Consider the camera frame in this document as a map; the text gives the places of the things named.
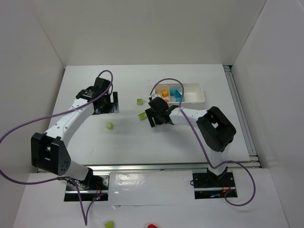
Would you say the small yellow lego brick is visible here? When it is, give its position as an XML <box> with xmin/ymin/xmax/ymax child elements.
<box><xmin>161</xmin><ymin>90</ymin><xmax>169</xmax><ymax>97</ymax></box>

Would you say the long teal lego brick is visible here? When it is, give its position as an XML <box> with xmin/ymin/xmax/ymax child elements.
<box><xmin>170</xmin><ymin>89</ymin><xmax>182</xmax><ymax>98</ymax></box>

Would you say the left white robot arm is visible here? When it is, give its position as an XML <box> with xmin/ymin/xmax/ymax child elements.
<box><xmin>31</xmin><ymin>77</ymin><xmax>112</xmax><ymax>181</ymax></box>

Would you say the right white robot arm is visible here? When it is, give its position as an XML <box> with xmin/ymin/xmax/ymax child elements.
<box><xmin>145</xmin><ymin>96</ymin><xmax>236</xmax><ymax>179</ymax></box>

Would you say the green lego printed left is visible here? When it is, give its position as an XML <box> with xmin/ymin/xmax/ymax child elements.
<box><xmin>138</xmin><ymin>112</ymin><xmax>147</xmax><ymax>121</ymax></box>

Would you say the green lego near tray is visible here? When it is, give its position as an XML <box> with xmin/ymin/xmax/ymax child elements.
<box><xmin>136</xmin><ymin>99</ymin><xmax>143</xmax><ymax>105</ymax></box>

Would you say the small green lego cube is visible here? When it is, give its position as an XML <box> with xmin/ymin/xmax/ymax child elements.
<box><xmin>106</xmin><ymin>122</ymin><xmax>114</xmax><ymax>130</ymax></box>

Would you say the white three-compartment tray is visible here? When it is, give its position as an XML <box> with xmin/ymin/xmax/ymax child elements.
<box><xmin>152</xmin><ymin>83</ymin><xmax>205</xmax><ymax>110</ymax></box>

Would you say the red object at bottom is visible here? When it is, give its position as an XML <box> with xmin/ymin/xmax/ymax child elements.
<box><xmin>147</xmin><ymin>224</ymin><xmax>158</xmax><ymax>228</ymax></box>

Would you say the green lego on floor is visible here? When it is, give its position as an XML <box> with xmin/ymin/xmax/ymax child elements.
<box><xmin>104</xmin><ymin>221</ymin><xmax>114</xmax><ymax>228</ymax></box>

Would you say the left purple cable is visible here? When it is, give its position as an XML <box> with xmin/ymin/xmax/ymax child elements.
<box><xmin>0</xmin><ymin>70</ymin><xmax>114</xmax><ymax>226</ymax></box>

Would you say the purple cable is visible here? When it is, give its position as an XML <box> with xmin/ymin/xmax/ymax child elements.
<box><xmin>0</xmin><ymin>70</ymin><xmax>114</xmax><ymax>226</ymax></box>
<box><xmin>150</xmin><ymin>78</ymin><xmax>256</xmax><ymax>206</ymax></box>

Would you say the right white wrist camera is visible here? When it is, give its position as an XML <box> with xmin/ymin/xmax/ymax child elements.
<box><xmin>149</xmin><ymin>93</ymin><xmax>162</xmax><ymax>101</ymax></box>

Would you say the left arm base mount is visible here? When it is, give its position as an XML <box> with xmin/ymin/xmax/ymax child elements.
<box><xmin>64</xmin><ymin>174</ymin><xmax>110</xmax><ymax>202</ymax></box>

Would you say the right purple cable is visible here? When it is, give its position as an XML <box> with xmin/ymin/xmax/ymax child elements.
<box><xmin>150</xmin><ymin>78</ymin><xmax>256</xmax><ymax>206</ymax></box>

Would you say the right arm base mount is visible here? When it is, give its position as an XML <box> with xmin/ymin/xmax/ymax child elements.
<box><xmin>190</xmin><ymin>172</ymin><xmax>238</xmax><ymax>200</ymax></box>

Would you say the aluminium rail right side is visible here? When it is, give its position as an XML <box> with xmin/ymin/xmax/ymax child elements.
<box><xmin>223</xmin><ymin>65</ymin><xmax>262</xmax><ymax>168</ymax></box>

